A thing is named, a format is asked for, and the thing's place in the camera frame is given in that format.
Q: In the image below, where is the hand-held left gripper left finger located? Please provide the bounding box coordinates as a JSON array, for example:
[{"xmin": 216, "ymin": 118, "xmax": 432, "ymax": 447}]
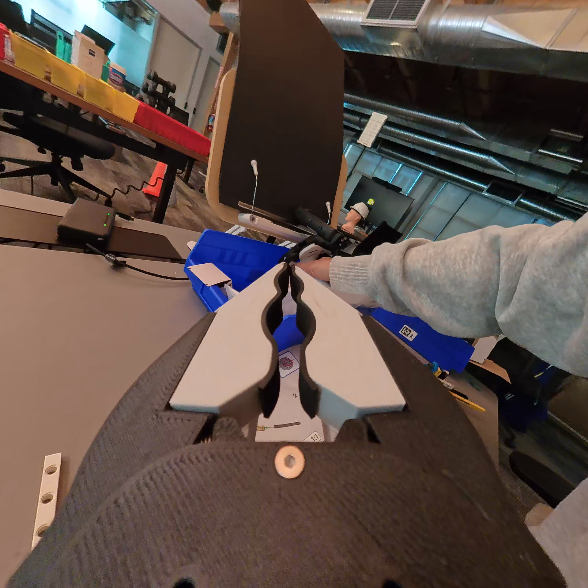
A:
[{"xmin": 168, "ymin": 262, "xmax": 292, "ymax": 426}]

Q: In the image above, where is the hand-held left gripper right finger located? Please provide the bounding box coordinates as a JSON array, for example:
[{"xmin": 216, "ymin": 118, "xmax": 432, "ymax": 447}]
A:
[{"xmin": 291, "ymin": 266, "xmax": 408, "ymax": 431}]

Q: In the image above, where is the person's right forearm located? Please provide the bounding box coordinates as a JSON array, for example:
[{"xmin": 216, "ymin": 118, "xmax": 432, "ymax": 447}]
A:
[{"xmin": 329, "ymin": 220, "xmax": 588, "ymax": 378}]

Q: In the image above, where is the lego instruction booklet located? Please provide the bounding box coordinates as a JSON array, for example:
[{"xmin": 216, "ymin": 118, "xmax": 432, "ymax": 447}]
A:
[{"xmin": 255, "ymin": 344, "xmax": 338, "ymax": 444}]

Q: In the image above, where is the thin yellow lego piece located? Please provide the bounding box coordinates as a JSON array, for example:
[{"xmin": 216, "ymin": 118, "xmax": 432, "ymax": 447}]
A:
[{"xmin": 451, "ymin": 390, "xmax": 486, "ymax": 413}]

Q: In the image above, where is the long white lego beam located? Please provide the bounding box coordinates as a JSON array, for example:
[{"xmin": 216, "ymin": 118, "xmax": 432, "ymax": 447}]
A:
[{"xmin": 31, "ymin": 452, "xmax": 62, "ymax": 550}]

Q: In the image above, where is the person's right hand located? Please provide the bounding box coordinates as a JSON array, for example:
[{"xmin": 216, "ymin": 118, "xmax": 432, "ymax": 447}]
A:
[{"xmin": 298, "ymin": 256, "xmax": 334, "ymax": 282}]

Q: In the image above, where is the mannequin head with hard hat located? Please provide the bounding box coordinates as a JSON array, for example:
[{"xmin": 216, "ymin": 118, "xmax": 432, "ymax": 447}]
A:
[{"xmin": 344, "ymin": 200, "xmax": 374, "ymax": 235}]

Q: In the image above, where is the orange traffic cone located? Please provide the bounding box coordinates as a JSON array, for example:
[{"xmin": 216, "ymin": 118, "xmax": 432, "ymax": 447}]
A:
[{"xmin": 141, "ymin": 162, "xmax": 169, "ymax": 199}]

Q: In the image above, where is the black power adapter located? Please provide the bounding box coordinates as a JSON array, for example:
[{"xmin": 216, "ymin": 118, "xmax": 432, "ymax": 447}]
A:
[{"xmin": 56, "ymin": 198, "xmax": 115, "ymax": 245}]

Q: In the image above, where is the dumbbell rack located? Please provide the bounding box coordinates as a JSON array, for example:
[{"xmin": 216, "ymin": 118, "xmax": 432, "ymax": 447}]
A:
[{"xmin": 139, "ymin": 71, "xmax": 178, "ymax": 115}]

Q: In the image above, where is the white ceiling vent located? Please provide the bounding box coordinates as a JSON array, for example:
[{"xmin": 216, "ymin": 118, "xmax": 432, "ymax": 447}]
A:
[{"xmin": 362, "ymin": 0, "xmax": 431, "ymax": 29}]

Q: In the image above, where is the yellow storage bin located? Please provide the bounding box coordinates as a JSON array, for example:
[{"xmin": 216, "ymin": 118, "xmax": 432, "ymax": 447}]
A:
[
  {"xmin": 83, "ymin": 73, "xmax": 116, "ymax": 112},
  {"xmin": 9, "ymin": 31, "xmax": 52, "ymax": 74},
  {"xmin": 48, "ymin": 57, "xmax": 87, "ymax": 95},
  {"xmin": 111, "ymin": 89, "xmax": 141, "ymax": 124}
]

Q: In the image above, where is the black office chair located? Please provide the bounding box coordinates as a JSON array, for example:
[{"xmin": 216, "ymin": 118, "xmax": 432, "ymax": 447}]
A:
[{"xmin": 0, "ymin": 110, "xmax": 116, "ymax": 204}]

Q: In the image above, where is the white carton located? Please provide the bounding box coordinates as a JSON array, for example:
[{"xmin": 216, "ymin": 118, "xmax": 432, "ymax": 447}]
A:
[{"xmin": 71, "ymin": 30, "xmax": 109, "ymax": 80}]

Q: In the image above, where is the black wall monitor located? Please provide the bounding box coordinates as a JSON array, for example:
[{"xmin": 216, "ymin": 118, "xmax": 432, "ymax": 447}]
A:
[{"xmin": 342, "ymin": 175, "xmax": 415, "ymax": 231}]

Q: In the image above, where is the black adapter cable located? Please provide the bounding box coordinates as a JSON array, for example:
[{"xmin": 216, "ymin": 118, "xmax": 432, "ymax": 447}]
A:
[{"xmin": 85, "ymin": 243, "xmax": 191, "ymax": 281}]

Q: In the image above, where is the black coiled cable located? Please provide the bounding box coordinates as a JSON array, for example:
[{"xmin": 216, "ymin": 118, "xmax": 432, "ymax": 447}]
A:
[{"xmin": 94, "ymin": 181, "xmax": 159, "ymax": 205}]

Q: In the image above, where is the silver air duct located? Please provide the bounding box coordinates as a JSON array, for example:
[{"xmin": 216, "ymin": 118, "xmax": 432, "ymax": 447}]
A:
[{"xmin": 315, "ymin": 0, "xmax": 588, "ymax": 84}]

